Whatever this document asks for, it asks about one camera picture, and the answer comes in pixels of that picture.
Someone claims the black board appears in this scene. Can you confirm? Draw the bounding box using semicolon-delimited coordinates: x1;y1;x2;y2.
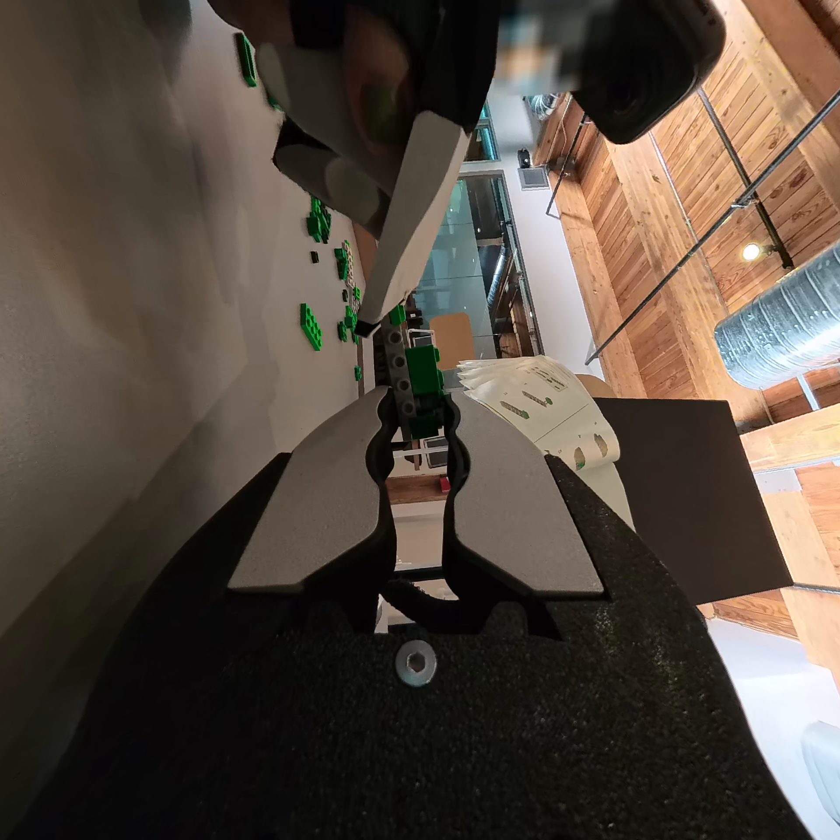
591;397;795;606

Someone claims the glass partition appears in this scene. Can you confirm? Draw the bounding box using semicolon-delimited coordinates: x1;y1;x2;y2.
413;172;543;361

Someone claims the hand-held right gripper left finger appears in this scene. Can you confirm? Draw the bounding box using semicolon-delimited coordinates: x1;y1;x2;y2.
227;386;400;592

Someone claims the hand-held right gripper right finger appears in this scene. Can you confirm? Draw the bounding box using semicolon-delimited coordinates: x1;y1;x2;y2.
441;390;605;598

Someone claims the person's left hand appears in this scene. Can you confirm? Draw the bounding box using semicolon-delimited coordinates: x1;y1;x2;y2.
338;3;421;161

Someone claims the white desk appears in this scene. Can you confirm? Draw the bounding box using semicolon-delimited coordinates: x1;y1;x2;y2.
0;0;395;834

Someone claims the silver air duct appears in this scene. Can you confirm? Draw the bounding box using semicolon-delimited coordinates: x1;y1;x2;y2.
714;244;840;392

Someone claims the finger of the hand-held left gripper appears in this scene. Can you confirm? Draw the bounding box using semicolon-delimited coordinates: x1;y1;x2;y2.
353;110;475;339

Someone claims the grey and green brick assembly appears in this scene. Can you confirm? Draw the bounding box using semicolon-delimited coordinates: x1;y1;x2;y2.
384;305;448;441

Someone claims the black lamp rail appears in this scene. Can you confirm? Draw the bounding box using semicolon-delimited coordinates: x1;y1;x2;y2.
696;87;796;271

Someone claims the white rounded object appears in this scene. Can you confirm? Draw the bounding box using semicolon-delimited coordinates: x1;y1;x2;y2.
801;720;840;829

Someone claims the building instruction booklet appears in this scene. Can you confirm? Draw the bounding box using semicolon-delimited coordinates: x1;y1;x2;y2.
456;354;637;529

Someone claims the wooden chair back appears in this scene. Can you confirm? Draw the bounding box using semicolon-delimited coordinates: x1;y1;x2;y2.
429;312;477;372

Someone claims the scatter of small green bricks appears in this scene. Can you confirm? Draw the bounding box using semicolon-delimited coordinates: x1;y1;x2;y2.
303;193;368;383

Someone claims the long black ceiling rod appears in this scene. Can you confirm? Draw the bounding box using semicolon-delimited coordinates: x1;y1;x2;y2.
584;91;840;366

